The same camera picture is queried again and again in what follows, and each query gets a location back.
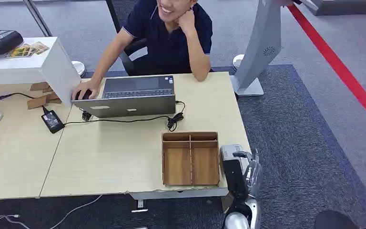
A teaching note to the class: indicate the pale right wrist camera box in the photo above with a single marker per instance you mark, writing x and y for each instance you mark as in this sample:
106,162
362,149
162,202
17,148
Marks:
230,152

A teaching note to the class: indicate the white desk riser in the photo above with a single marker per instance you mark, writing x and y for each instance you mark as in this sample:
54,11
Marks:
53,69

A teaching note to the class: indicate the grey platform base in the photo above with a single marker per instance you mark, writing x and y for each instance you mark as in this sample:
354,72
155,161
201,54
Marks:
344,6

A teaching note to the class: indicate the person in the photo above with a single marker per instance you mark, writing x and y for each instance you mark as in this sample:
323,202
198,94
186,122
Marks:
167,44

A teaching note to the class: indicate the black computer mouse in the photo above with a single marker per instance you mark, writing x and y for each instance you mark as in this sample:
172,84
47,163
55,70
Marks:
85,94

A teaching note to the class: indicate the white desk bracket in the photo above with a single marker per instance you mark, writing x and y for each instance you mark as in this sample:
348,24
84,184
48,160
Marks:
139,205

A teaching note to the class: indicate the black power adapter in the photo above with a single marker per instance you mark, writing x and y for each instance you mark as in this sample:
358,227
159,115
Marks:
53,121

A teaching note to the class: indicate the person's right hand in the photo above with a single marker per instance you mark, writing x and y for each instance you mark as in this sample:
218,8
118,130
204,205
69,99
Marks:
88,84

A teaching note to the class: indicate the printed card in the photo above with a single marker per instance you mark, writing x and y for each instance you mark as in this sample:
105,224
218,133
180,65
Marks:
40,47
20,51

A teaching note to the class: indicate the black device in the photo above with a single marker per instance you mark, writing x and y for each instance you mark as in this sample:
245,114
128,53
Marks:
3,41

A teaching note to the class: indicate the wooden divided card box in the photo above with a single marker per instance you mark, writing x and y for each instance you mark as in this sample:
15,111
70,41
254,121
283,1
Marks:
191,164

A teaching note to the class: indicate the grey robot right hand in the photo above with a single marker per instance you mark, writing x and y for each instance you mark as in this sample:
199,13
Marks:
254,177

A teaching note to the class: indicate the dark blue carpet mat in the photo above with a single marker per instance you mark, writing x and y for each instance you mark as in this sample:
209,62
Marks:
296,142

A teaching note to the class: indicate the grey kiosk stand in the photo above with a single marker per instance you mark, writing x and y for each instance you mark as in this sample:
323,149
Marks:
260,47

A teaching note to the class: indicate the grey laptop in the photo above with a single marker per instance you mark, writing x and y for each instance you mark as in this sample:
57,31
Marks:
129,104

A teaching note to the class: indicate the person's left hand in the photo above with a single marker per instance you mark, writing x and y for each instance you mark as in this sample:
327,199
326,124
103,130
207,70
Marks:
187,20

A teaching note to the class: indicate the white round base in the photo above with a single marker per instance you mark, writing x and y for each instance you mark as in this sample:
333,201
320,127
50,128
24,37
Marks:
237,61
78,68

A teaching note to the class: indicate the brown cardboard piece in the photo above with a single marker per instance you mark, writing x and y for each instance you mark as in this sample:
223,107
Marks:
39,86
37,102
53,98

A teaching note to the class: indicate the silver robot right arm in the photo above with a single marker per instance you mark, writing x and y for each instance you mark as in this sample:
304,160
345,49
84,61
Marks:
237,221

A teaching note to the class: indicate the black office chair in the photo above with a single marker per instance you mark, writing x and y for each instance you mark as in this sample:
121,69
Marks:
127,53

